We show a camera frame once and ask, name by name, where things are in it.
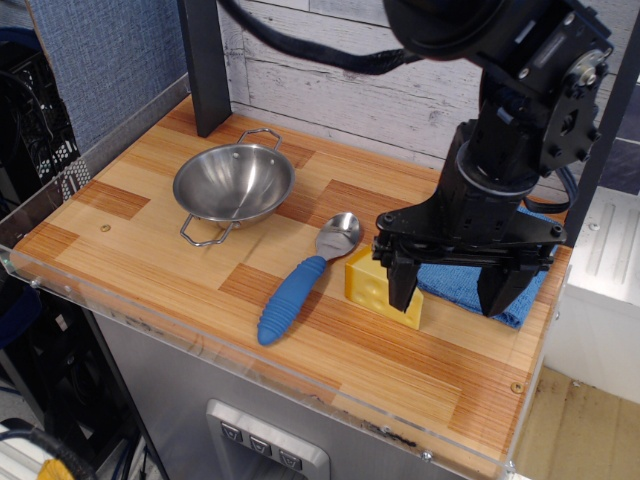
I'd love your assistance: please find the yellow cheese wedge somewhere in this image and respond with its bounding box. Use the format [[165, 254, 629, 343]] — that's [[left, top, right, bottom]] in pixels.
[[345, 244, 424, 330]]

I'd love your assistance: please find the stainless steel cabinet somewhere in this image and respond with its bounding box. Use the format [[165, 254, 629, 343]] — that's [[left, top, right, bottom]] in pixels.
[[95, 315, 459, 479]]

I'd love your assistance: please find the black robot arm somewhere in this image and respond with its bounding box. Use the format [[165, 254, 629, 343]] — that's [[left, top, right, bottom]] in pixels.
[[373, 1, 612, 317]]

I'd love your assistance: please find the blue handled metal spoon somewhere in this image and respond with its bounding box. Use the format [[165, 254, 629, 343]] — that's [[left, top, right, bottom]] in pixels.
[[257, 212, 360, 346]]

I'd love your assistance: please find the stainless steel pot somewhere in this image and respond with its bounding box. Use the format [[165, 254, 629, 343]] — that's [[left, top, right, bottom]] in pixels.
[[173, 128, 296, 247]]

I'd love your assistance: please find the dark right vertical post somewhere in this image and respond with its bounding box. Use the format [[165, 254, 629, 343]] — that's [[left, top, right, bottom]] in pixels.
[[565, 9, 639, 247]]

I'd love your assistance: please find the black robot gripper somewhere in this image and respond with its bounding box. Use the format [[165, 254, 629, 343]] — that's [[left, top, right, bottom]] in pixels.
[[372, 120, 567, 317]]

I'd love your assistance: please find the dark vertical post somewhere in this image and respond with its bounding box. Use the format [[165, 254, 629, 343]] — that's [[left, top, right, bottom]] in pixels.
[[177, 0, 232, 137], [565, 9, 639, 247]]

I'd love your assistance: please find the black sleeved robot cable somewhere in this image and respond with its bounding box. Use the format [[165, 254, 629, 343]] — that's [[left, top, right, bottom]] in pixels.
[[217, 0, 421, 76]]

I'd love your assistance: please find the black equipment rack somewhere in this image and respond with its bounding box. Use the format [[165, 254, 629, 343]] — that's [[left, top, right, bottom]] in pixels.
[[1, 27, 79, 216]]

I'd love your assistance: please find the dark left vertical post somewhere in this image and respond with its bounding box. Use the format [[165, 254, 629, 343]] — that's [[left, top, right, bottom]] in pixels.
[[177, 0, 232, 137]]

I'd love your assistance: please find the button control panel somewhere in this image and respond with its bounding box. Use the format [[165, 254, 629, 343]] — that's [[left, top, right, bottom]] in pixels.
[[206, 399, 331, 479]]

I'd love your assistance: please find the yellow tape wrapped object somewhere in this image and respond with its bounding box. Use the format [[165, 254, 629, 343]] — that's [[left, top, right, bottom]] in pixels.
[[36, 459, 74, 480]]

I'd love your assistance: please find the white ribbed side unit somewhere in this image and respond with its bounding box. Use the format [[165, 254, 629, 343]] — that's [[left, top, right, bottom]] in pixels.
[[544, 187, 639, 403]]

